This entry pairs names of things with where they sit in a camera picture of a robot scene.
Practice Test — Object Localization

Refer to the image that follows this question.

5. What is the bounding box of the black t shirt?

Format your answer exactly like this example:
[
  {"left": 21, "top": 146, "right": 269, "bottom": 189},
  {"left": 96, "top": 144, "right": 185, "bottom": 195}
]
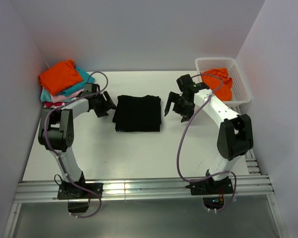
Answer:
[{"left": 112, "top": 95, "right": 162, "bottom": 132}]

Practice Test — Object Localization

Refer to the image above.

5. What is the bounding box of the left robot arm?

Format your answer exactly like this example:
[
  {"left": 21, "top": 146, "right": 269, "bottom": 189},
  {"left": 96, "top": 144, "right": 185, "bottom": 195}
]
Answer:
[{"left": 38, "top": 91, "right": 116, "bottom": 183}]

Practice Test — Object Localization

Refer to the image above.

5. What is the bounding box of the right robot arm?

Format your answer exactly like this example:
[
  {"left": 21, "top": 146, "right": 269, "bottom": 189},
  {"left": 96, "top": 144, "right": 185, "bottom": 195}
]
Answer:
[{"left": 164, "top": 90, "right": 253, "bottom": 182}]

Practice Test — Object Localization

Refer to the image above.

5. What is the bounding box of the orange crumpled t shirt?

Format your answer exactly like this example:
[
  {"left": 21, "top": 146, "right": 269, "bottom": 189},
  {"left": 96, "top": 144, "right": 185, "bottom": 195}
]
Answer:
[{"left": 201, "top": 68, "right": 233, "bottom": 101}]

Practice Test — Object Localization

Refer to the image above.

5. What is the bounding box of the orange folded t shirt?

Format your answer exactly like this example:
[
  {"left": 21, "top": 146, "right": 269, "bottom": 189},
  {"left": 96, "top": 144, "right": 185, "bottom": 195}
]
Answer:
[{"left": 38, "top": 59, "right": 83, "bottom": 96}]

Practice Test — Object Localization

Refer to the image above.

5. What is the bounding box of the pink folded t shirt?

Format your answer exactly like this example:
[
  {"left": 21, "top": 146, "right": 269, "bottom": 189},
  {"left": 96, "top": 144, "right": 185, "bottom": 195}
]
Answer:
[{"left": 50, "top": 89, "right": 83, "bottom": 103}]

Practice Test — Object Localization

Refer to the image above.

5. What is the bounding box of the magenta folded t shirt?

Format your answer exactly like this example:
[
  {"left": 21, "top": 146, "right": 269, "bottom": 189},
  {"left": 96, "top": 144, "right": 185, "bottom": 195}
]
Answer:
[{"left": 44, "top": 102, "right": 65, "bottom": 108}]

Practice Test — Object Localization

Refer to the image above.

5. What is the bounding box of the teal folded t shirt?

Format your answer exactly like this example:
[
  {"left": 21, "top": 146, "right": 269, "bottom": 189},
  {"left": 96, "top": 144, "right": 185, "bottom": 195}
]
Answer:
[{"left": 40, "top": 67, "right": 95, "bottom": 102}]

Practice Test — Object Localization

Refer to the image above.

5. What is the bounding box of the white plastic basket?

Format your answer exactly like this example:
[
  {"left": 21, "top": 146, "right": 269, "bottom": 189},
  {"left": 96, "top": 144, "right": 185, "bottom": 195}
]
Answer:
[{"left": 195, "top": 57, "right": 251, "bottom": 107}]

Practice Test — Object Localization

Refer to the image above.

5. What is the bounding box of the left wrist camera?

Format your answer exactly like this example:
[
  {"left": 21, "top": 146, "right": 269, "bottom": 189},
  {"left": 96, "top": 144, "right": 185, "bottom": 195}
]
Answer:
[{"left": 81, "top": 83, "right": 100, "bottom": 97}]

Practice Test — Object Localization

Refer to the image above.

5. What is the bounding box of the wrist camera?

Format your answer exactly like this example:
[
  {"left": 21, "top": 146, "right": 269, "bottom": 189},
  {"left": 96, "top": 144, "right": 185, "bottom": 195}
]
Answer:
[
  {"left": 176, "top": 74, "right": 209, "bottom": 94},
  {"left": 81, "top": 83, "right": 100, "bottom": 97}
]

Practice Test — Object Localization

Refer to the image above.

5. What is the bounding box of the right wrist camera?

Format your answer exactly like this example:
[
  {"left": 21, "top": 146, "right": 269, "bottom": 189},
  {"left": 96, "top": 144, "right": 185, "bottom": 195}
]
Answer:
[{"left": 176, "top": 74, "right": 209, "bottom": 94}]

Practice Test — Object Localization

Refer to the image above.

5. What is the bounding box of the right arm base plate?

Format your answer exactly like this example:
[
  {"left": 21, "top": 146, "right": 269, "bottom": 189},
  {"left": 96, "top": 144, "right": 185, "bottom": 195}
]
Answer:
[{"left": 185, "top": 177, "right": 233, "bottom": 195}]

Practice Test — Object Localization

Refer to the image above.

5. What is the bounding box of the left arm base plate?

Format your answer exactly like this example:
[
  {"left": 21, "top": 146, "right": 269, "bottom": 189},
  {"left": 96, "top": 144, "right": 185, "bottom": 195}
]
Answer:
[{"left": 57, "top": 182, "right": 103, "bottom": 200}]

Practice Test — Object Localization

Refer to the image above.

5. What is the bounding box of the aluminium mounting rail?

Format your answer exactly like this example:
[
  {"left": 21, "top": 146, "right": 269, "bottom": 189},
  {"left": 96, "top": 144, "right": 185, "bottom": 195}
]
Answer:
[{"left": 13, "top": 175, "right": 274, "bottom": 203}]

